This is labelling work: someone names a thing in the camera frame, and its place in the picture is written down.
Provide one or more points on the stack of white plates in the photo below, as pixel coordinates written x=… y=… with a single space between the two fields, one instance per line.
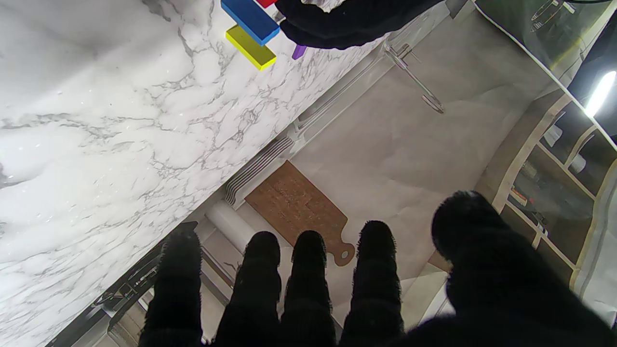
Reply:
x=258 y=171

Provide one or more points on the blue domino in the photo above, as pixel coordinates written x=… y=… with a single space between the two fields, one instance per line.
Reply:
x=253 y=19

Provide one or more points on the brown wooden cutting board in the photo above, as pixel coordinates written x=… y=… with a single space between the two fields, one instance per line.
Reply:
x=299 y=207

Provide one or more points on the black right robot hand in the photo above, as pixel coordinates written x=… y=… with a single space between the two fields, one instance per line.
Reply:
x=506 y=299

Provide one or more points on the bright tube light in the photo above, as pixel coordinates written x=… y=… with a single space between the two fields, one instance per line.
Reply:
x=600 y=94

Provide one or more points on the white framed shelf unit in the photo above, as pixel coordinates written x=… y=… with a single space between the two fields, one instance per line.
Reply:
x=554 y=193

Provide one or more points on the chrome faucet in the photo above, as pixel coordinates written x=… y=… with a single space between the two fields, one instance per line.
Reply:
x=417 y=82

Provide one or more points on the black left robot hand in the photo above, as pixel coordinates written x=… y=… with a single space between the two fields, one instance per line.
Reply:
x=347 y=24

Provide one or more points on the purple domino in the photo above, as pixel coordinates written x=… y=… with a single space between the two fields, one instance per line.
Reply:
x=299 y=52

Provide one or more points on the yellow domino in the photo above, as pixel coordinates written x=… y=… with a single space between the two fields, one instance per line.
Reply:
x=253 y=50

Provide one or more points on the red domino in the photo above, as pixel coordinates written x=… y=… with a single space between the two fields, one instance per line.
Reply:
x=266 y=3

